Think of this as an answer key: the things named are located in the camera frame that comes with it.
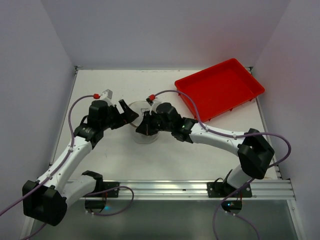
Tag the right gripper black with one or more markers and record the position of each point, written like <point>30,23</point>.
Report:
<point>152,123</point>

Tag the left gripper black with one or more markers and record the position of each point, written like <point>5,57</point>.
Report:
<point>120,116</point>

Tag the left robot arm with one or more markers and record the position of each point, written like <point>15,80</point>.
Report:
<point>48,198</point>

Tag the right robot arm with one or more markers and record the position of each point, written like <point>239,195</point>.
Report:
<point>252,149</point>

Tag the red plastic tray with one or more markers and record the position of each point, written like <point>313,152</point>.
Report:
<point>218,89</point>

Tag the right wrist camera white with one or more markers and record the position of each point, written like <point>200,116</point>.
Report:
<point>154,102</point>

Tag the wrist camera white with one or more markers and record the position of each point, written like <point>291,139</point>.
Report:
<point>105,96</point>
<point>154,102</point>

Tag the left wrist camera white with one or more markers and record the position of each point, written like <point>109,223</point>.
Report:
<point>105,96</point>

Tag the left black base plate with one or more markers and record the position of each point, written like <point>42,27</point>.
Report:
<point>110,187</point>

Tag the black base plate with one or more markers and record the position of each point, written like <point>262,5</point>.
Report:
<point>110,187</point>
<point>220,189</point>

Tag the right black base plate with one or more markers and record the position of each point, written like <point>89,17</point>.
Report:
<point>220,189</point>

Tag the aluminium mounting rail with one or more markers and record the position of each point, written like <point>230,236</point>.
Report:
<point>196,190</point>

